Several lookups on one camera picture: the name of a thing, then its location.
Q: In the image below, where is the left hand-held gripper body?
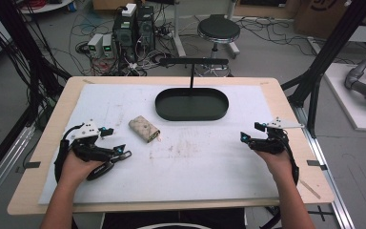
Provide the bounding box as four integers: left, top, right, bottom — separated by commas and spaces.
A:
64, 119, 118, 162

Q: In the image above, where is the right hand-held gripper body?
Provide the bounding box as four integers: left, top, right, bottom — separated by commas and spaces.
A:
248, 116, 305, 156

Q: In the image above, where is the person's right hand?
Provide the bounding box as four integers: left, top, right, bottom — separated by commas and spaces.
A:
254, 149, 295, 185

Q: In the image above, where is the person's left hand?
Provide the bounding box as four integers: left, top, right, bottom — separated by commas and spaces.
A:
58, 150, 105, 189

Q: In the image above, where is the beige key pouch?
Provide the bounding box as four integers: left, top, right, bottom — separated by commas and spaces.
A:
128, 114, 161, 144

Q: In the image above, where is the black tape piece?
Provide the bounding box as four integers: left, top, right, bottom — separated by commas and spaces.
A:
306, 159, 328, 171
23, 161, 42, 170

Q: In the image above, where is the black oval tray with stand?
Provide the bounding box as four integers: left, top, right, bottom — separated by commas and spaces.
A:
154, 57, 230, 122

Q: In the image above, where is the white table mat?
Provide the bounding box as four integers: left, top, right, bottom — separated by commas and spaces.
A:
38, 83, 281, 205

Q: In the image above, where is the white platform board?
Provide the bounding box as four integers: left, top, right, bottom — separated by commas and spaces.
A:
323, 62, 366, 133

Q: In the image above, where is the grey power supply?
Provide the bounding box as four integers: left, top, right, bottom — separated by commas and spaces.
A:
101, 33, 115, 59
87, 32, 105, 58

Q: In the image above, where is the person's dark clothing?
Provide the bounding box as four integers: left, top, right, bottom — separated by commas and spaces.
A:
101, 208, 247, 229

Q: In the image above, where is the black computer tower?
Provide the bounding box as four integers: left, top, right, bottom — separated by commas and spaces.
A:
112, 12, 138, 62
135, 5, 156, 52

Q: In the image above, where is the black round stool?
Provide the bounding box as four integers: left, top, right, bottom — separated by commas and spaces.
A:
196, 13, 241, 60

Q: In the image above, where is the white desk leg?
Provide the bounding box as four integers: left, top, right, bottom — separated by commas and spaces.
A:
171, 0, 188, 58

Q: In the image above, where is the white box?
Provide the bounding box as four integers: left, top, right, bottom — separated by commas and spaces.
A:
120, 3, 138, 18

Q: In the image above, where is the cardboard box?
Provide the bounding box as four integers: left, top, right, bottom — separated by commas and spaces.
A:
294, 0, 352, 40

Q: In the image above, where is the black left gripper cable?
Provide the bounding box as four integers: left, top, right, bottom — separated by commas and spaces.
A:
53, 124, 84, 184

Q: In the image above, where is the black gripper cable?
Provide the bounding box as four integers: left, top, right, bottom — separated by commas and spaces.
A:
53, 124, 84, 184
281, 135, 300, 186

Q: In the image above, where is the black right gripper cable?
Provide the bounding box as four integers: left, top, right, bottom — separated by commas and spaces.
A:
281, 135, 300, 186

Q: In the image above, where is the aluminium rail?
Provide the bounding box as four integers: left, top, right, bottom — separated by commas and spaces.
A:
293, 104, 356, 229
0, 124, 36, 213

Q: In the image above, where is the black metal frame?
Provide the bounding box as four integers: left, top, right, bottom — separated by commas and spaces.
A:
280, 0, 366, 138

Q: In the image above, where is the bundle of black cables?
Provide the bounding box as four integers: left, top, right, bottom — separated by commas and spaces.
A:
0, 0, 72, 130

